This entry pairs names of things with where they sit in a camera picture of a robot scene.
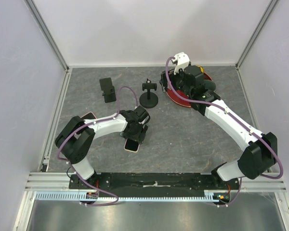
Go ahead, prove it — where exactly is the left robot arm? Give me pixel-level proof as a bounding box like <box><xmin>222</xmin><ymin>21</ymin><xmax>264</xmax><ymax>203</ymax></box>
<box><xmin>54</xmin><ymin>106</ymin><xmax>150</xmax><ymax>189</ymax></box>

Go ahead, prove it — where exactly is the black folding phone stand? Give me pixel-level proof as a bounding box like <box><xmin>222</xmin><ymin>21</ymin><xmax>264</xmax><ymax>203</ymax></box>
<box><xmin>99</xmin><ymin>77</ymin><xmax>117</xmax><ymax>103</ymax></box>

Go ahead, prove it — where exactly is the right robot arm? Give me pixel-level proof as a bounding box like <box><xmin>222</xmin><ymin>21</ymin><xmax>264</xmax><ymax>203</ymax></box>
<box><xmin>160</xmin><ymin>65</ymin><xmax>283</xmax><ymax>190</ymax></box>

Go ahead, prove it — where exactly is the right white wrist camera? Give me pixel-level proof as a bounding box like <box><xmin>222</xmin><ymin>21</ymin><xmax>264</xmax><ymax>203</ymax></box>
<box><xmin>171</xmin><ymin>52</ymin><xmax>190</xmax><ymax>75</ymax></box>

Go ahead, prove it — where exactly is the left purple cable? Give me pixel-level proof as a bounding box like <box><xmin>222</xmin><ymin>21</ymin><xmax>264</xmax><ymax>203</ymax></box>
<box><xmin>56</xmin><ymin>86</ymin><xmax>139</xmax><ymax>207</ymax></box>

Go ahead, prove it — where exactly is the red round tray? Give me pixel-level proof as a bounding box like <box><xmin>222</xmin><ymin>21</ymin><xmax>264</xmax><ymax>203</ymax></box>
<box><xmin>166</xmin><ymin>66</ymin><xmax>212</xmax><ymax>108</ymax></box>

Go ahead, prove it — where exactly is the aluminium frame post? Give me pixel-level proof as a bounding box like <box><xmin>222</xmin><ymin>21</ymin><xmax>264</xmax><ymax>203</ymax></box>
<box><xmin>236</xmin><ymin>0</ymin><xmax>279</xmax><ymax>70</ymax></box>
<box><xmin>24</xmin><ymin>0</ymin><xmax>69</xmax><ymax>72</ymax></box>

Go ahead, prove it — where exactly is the left aluminium frame post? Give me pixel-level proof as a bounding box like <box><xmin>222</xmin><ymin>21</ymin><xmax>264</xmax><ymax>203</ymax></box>
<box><xmin>24</xmin><ymin>0</ymin><xmax>69</xmax><ymax>72</ymax></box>

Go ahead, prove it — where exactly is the black round-base phone stand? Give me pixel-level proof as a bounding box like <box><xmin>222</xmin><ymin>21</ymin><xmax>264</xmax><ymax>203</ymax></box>
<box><xmin>139</xmin><ymin>79</ymin><xmax>158</xmax><ymax>108</ymax></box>

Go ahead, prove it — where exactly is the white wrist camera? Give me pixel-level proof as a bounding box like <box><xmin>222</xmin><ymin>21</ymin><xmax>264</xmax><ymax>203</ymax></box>
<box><xmin>133</xmin><ymin>105</ymin><xmax>151</xmax><ymax>125</ymax></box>
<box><xmin>171</xmin><ymin>52</ymin><xmax>190</xmax><ymax>75</ymax></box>

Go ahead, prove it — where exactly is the pink-cased smartphone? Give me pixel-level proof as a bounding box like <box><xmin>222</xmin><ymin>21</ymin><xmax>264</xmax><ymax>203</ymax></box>
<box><xmin>124</xmin><ymin>139</ymin><xmax>140</xmax><ymax>153</ymax></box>

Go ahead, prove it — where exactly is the pink phone near left edge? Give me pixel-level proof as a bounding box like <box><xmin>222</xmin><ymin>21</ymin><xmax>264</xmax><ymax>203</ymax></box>
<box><xmin>81</xmin><ymin>112</ymin><xmax>96</xmax><ymax>120</ymax></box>

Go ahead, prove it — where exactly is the right aluminium frame post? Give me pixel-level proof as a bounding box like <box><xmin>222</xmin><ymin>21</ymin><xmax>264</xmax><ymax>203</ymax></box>
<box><xmin>236</xmin><ymin>0</ymin><xmax>279</xmax><ymax>70</ymax></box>

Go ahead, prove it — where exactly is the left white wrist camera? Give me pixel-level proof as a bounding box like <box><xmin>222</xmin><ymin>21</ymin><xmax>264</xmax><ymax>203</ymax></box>
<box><xmin>133</xmin><ymin>105</ymin><xmax>151</xmax><ymax>125</ymax></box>

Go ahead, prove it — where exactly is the slotted cable duct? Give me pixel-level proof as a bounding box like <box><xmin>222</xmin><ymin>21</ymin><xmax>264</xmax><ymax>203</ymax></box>
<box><xmin>35</xmin><ymin>191</ymin><xmax>220</xmax><ymax>203</ymax></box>

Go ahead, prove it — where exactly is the dark green mug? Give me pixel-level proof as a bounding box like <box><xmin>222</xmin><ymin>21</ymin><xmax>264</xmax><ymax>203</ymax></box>
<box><xmin>204</xmin><ymin>79</ymin><xmax>216</xmax><ymax>91</ymax></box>

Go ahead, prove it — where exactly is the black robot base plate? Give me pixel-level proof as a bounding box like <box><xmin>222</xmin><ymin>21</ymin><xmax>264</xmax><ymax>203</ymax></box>
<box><xmin>87</xmin><ymin>172</ymin><xmax>239</xmax><ymax>198</ymax></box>

